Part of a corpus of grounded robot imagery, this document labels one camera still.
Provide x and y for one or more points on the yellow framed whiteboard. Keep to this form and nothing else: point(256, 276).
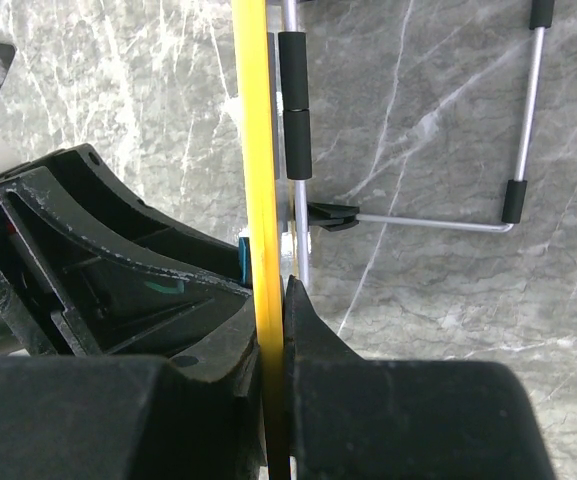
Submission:
point(252, 64)

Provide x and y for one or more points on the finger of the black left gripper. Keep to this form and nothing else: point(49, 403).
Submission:
point(102, 271)

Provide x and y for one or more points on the blue whiteboard eraser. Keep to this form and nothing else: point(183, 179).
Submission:
point(244, 255)

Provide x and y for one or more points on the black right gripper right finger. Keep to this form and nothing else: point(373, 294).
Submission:
point(353, 418)

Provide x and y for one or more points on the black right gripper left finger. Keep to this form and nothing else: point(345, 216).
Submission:
point(194, 416)

